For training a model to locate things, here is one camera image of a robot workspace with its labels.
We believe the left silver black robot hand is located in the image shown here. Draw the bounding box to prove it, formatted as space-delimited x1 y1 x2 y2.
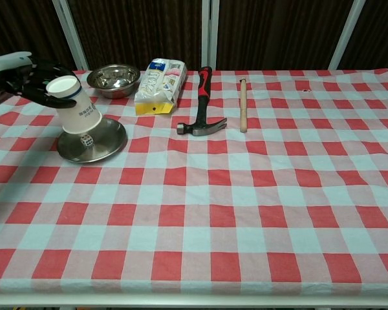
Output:
0 50 81 110

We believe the white paper cup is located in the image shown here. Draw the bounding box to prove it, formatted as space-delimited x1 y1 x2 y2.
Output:
46 76 103 135

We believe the round metal plate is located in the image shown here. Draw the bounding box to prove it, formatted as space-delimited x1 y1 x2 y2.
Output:
56 116 129 164

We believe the dark brown curtain panel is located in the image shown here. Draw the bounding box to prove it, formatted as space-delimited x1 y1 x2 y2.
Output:
215 0 355 70
67 0 204 70
0 0 77 70
339 0 388 70

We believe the stainless steel bowl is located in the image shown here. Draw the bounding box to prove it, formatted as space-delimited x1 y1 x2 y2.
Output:
86 64 141 99

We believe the white yellow tissue pack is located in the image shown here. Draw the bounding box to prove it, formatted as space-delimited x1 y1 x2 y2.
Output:
134 58 188 116

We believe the red black claw hammer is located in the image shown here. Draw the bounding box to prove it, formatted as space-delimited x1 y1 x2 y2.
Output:
176 66 228 137

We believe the wooden stick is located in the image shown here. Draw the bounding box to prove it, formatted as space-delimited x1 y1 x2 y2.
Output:
239 77 248 133

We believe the red white checkered tablecloth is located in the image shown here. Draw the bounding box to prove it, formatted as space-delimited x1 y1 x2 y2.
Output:
0 67 388 296

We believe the white partition frame post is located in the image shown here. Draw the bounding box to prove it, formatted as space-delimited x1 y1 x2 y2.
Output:
51 0 90 71
328 0 366 70
200 0 220 71

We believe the white table frame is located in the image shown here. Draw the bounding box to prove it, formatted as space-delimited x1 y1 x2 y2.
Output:
0 291 388 310

